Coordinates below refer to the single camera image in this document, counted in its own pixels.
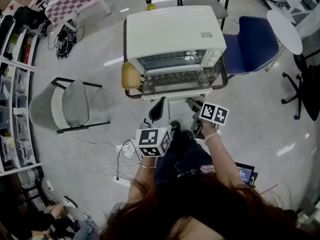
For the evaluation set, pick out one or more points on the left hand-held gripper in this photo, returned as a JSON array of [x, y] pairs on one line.
[[148, 137]]

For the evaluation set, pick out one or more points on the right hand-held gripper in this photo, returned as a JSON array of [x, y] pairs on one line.
[[215, 114]]

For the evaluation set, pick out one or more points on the glass oven door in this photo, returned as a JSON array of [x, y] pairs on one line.
[[175, 95]]

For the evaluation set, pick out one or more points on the white oven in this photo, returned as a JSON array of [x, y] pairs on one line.
[[170, 26]]

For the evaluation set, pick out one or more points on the person's right forearm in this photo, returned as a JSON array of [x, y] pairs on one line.
[[225, 159]]

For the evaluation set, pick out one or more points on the person's black shoe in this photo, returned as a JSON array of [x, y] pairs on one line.
[[188, 135], [175, 126]]

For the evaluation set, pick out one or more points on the pink wrist band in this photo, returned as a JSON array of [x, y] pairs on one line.
[[212, 137]]

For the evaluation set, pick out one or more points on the yellow plastic tray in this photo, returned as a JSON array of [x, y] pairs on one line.
[[130, 76]]

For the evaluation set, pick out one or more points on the person's legs in dark jeans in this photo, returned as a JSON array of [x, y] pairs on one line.
[[185, 156]]

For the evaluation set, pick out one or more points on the white charger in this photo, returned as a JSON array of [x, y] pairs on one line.
[[128, 152]]

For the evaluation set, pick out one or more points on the pink phone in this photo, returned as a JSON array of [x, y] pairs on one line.
[[207, 169]]

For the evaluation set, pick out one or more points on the white power strip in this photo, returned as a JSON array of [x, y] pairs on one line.
[[121, 181]]

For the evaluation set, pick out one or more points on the blue chair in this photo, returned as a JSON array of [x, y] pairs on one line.
[[252, 46]]

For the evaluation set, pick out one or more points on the black tablet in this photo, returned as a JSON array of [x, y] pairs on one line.
[[246, 172]]

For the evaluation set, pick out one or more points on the grey upholstered chair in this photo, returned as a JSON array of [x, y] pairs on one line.
[[205, 4], [75, 104]]

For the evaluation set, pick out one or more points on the yellow oil bottle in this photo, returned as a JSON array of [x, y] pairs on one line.
[[150, 6]]

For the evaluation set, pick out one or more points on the white round side table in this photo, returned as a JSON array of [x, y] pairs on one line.
[[285, 30]]

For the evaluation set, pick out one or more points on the black office chair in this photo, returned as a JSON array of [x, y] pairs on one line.
[[312, 89], [30, 19]]

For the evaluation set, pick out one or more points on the grey roll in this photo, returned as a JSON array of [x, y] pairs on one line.
[[30, 177]]

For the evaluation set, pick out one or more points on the white shelf unit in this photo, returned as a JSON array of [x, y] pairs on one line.
[[23, 64]]

